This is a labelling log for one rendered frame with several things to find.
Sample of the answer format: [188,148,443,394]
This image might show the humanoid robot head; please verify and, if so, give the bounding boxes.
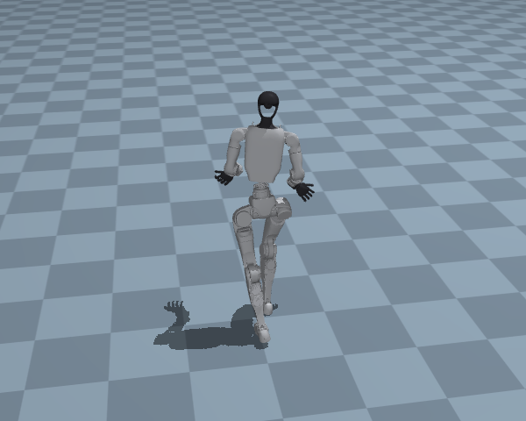
[256,91,279,129]

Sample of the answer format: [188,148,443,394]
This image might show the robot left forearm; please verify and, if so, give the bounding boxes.
[224,162,243,177]

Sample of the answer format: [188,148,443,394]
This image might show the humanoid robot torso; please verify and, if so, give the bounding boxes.
[245,122,285,219]

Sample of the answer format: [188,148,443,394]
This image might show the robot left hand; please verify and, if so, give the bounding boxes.
[215,170,233,186]

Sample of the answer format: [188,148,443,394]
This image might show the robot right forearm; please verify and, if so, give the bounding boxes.
[287,170,304,187]

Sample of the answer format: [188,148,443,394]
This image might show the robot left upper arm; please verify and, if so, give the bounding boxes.
[224,127,248,175]

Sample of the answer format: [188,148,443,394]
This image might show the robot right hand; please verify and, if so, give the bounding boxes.
[288,182,315,202]

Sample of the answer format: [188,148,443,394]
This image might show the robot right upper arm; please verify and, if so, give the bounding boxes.
[284,131,304,181]

